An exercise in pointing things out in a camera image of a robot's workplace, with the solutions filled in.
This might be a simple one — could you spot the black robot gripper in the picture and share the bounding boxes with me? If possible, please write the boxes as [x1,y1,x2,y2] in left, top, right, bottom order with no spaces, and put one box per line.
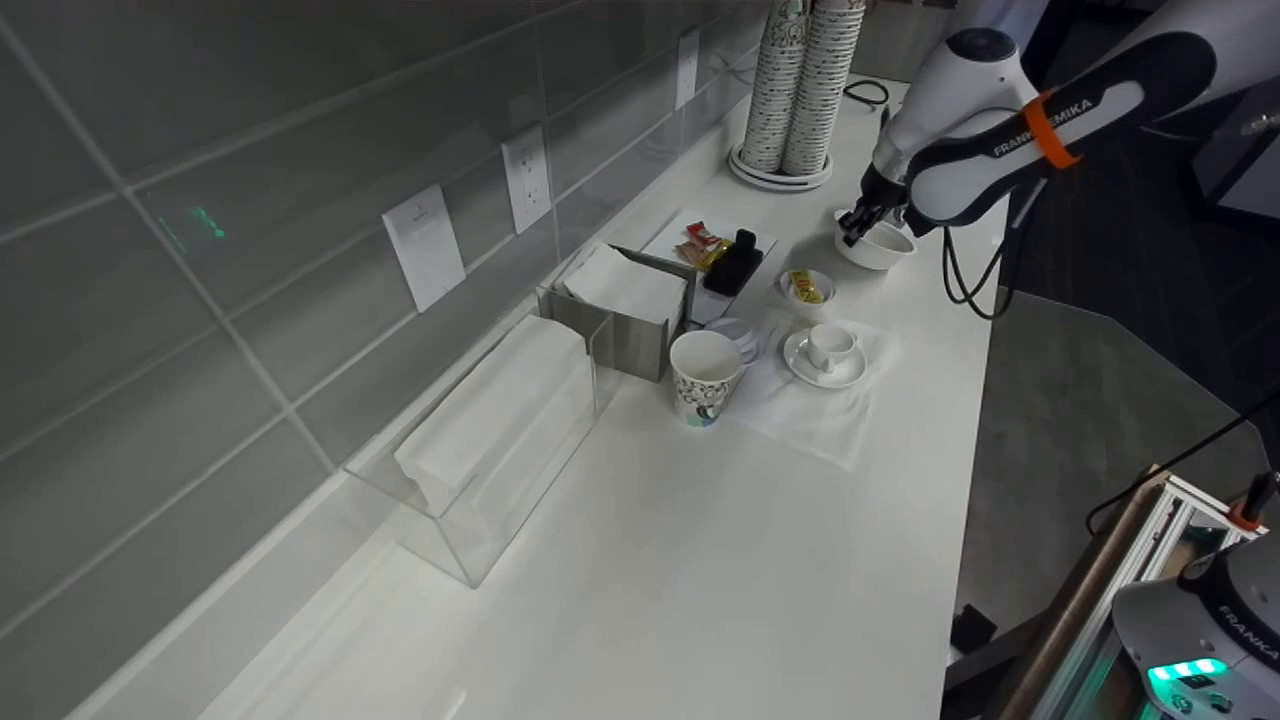
[836,161,919,253]

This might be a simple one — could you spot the white paper towel stack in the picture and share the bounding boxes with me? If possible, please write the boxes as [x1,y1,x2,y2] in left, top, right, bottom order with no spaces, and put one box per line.
[391,313,596,515]

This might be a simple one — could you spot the wooden frame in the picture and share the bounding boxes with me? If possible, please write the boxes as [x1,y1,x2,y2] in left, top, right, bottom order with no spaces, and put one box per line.
[995,462,1270,720]

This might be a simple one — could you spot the clear acrylic towel holder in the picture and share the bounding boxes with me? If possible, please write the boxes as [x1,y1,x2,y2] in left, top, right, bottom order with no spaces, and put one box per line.
[339,313,625,591]

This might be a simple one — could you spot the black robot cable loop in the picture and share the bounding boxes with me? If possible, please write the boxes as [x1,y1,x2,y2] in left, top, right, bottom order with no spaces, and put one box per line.
[935,182,1060,325]

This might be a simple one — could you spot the white wall outlet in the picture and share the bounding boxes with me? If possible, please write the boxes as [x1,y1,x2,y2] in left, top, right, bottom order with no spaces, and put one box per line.
[501,125,555,237]
[378,184,467,315]

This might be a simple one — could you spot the white round tray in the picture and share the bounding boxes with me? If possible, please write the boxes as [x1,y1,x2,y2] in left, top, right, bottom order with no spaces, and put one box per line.
[723,150,836,200]

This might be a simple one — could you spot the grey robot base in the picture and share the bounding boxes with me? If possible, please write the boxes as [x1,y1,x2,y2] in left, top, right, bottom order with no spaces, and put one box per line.
[1106,536,1280,720]

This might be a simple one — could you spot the black plastic gadget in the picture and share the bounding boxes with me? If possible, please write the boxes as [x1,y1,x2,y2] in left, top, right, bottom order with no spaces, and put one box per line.
[698,227,767,299]

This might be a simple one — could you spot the white espresso cup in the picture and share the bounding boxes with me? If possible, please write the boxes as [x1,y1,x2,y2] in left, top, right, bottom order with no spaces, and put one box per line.
[803,319,859,378]

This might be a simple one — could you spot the thin black base cable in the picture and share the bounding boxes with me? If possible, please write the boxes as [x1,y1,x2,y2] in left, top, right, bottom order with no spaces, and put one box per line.
[1079,418,1280,539]

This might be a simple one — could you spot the grey cabinet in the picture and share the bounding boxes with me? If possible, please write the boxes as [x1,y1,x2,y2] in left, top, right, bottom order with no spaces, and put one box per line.
[1191,114,1280,224]

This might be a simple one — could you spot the small dish with yellow food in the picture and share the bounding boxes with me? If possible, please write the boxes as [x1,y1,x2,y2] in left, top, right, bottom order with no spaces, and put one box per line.
[777,265,836,319]

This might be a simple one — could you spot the tall paper cup stack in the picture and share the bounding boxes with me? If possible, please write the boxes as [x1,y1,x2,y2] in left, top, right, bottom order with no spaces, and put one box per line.
[780,0,868,182]

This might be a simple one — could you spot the white rectangular tray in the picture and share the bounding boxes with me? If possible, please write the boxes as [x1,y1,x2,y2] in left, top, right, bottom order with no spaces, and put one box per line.
[639,210,784,332]

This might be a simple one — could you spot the patterned paper cup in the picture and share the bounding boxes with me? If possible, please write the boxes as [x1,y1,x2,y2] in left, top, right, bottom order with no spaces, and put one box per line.
[664,327,748,429]

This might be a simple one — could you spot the white plastic bowl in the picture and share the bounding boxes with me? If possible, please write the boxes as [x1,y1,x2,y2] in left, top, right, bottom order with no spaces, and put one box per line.
[830,215,923,279]

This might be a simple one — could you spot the grey napkin dispenser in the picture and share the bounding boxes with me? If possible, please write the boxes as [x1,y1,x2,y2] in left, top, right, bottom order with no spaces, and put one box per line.
[534,241,698,387]

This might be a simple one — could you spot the small white packet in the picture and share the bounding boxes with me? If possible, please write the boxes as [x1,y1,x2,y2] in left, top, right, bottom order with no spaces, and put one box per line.
[726,315,772,369]

